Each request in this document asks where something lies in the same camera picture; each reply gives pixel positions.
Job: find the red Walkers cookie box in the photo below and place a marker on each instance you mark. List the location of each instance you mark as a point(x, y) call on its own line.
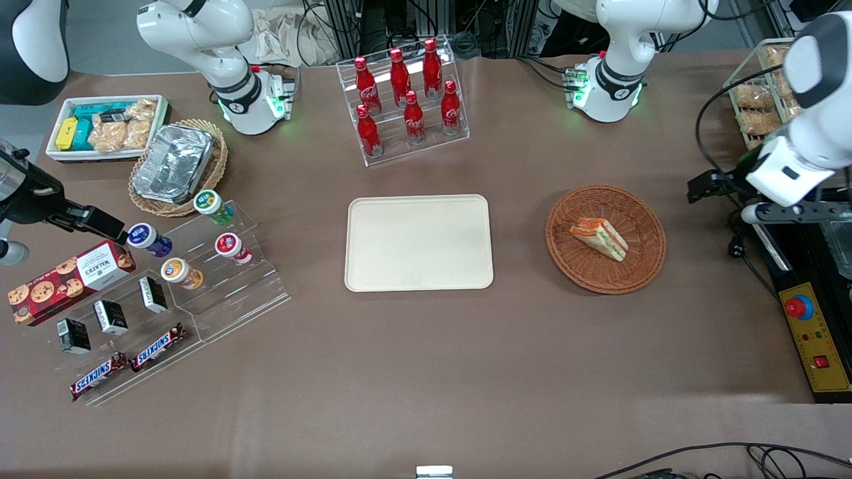
point(66, 279)

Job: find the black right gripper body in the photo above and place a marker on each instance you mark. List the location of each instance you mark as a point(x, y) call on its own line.
point(30, 198)

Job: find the clear metal pan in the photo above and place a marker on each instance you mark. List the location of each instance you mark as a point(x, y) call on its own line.
point(840, 249)

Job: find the clear acrylic stepped display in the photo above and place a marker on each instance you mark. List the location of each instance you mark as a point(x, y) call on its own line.
point(233, 299)

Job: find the green lid yoghurt cup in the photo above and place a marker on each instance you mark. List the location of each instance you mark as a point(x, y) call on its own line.
point(212, 205)

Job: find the black machine base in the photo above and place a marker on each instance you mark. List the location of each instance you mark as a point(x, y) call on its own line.
point(799, 266)

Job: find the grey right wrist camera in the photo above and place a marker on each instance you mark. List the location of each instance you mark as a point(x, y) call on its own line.
point(10, 253)

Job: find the small teal box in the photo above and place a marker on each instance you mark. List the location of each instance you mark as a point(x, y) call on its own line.
point(83, 136)

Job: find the silver foil tray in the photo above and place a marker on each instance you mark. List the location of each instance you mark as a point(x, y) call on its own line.
point(173, 163)

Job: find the large teal box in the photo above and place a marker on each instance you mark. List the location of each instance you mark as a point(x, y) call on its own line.
point(90, 110)

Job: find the small white device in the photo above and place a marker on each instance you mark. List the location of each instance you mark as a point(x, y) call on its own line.
point(434, 472)

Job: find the purple yoghurt cup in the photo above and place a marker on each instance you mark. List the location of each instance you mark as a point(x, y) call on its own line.
point(148, 238)

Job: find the orange yoghurt cup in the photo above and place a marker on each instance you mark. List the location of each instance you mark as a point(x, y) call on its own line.
point(180, 273)

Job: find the small black carton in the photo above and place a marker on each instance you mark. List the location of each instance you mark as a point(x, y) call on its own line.
point(110, 318)
point(153, 295)
point(74, 336)

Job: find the foil container in basket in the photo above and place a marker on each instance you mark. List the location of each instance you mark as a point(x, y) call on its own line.
point(219, 166)

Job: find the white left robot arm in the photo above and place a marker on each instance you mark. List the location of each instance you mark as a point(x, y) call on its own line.
point(622, 40)

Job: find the Snickers bar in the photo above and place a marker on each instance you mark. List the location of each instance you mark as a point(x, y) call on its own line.
point(158, 348)
point(98, 376)

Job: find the clear acrylic bottle rack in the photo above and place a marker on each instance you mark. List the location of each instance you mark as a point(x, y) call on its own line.
point(459, 143)

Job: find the yellow control box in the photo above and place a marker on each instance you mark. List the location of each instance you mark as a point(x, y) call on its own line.
point(815, 346)

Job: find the cream rectangular tray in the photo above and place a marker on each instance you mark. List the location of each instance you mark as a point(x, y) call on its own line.
point(418, 243)

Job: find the bagged bread snack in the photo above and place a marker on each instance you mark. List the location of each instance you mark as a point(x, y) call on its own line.
point(775, 56)
point(755, 96)
point(762, 122)

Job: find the white plastic bin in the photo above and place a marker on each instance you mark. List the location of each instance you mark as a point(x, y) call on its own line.
point(56, 113)

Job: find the black equipment rack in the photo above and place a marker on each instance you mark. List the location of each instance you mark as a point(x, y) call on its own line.
point(346, 26)

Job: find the red yoghurt cup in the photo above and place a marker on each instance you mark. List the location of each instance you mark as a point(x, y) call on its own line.
point(231, 247)

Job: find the brown round wicker basket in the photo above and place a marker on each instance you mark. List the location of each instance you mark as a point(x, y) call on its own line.
point(586, 266)

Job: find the beige cloth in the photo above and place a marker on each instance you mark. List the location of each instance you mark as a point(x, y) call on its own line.
point(279, 40)

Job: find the yellow small box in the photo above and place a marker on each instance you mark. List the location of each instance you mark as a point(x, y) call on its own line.
point(66, 134)

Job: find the triangle sandwich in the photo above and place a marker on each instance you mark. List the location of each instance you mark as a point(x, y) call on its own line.
point(602, 238)

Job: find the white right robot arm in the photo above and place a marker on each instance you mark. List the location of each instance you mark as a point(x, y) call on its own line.
point(193, 33)

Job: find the red cola bottle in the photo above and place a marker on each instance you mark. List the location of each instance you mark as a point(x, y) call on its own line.
point(450, 110)
point(432, 70)
point(366, 85)
point(399, 78)
point(414, 120)
point(368, 133)

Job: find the clear bag of crackers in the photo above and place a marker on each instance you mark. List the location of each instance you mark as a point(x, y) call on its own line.
point(108, 136)
point(140, 123)

